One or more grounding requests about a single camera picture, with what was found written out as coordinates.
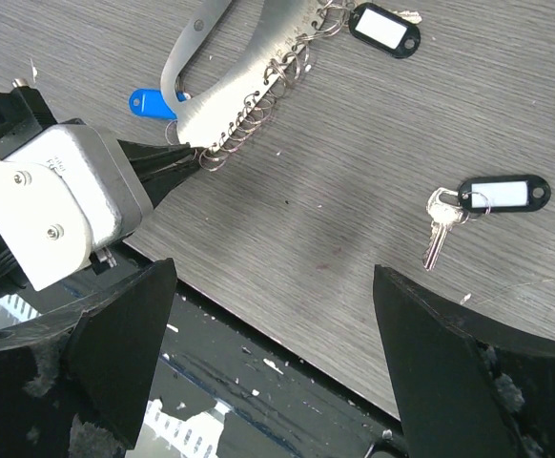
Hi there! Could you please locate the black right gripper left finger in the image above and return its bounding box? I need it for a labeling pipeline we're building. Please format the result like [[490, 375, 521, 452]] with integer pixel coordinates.
[[0, 259, 177, 457]]

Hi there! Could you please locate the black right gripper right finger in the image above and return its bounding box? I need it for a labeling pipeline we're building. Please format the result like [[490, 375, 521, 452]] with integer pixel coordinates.
[[373, 265, 555, 457]]

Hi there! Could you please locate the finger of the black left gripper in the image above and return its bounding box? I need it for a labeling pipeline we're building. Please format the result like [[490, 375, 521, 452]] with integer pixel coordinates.
[[118, 139, 195, 167], [134, 159, 200, 209]]

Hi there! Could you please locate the blue key tag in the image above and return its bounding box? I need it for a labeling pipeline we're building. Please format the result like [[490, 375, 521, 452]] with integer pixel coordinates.
[[129, 88, 177, 120]]

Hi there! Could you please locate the loose silver key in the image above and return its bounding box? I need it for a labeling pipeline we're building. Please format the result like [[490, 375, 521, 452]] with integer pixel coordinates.
[[422, 187, 467, 271]]

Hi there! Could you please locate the black key tag on organizer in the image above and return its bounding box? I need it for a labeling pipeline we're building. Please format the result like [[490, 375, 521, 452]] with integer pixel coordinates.
[[348, 2, 421, 59]]

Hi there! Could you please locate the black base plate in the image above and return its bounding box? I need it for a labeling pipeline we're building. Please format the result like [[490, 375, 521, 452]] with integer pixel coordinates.
[[57, 240, 412, 458]]

